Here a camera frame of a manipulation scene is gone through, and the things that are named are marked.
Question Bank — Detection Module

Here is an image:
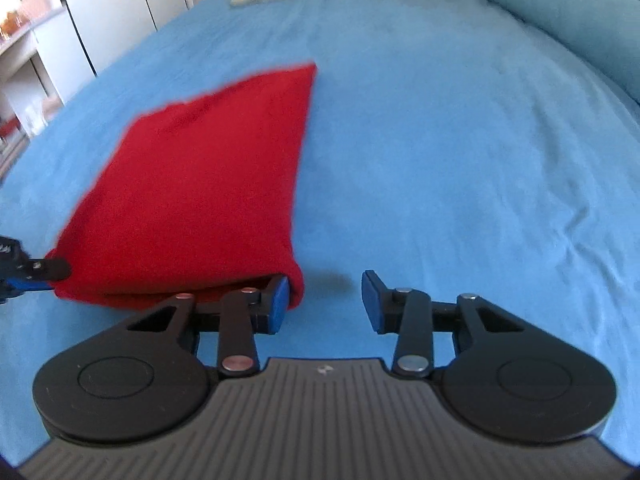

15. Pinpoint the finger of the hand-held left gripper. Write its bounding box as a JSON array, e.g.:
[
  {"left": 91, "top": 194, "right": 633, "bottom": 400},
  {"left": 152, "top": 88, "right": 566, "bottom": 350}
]
[
  {"left": 0, "top": 281, "right": 55, "bottom": 303},
  {"left": 26, "top": 257, "right": 71, "bottom": 283}
]

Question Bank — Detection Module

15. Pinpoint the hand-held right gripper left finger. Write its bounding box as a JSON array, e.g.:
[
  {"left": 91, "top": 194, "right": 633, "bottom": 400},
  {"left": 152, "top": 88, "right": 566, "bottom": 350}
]
[{"left": 126, "top": 274, "right": 292, "bottom": 376}]

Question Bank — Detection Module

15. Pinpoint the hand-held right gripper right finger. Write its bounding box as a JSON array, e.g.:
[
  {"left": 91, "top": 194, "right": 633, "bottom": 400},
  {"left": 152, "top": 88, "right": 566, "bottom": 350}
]
[{"left": 361, "top": 270, "right": 526, "bottom": 377}]

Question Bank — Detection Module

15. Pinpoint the red knit sweater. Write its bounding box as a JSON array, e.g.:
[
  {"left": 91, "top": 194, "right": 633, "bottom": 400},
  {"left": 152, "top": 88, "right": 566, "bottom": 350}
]
[{"left": 46, "top": 62, "right": 318, "bottom": 317}]

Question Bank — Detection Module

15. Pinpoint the white shelf unit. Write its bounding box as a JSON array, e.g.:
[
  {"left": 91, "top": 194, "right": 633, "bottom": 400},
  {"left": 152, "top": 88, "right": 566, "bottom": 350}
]
[{"left": 0, "top": 5, "right": 96, "bottom": 136}]

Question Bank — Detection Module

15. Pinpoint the white wardrobe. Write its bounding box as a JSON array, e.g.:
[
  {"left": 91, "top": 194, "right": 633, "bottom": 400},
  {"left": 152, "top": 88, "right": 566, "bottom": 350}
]
[{"left": 50, "top": 0, "right": 193, "bottom": 78}]

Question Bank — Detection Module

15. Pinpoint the blue duvet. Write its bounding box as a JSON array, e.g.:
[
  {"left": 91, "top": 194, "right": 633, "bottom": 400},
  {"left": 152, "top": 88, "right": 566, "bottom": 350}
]
[{"left": 462, "top": 0, "right": 640, "bottom": 106}]

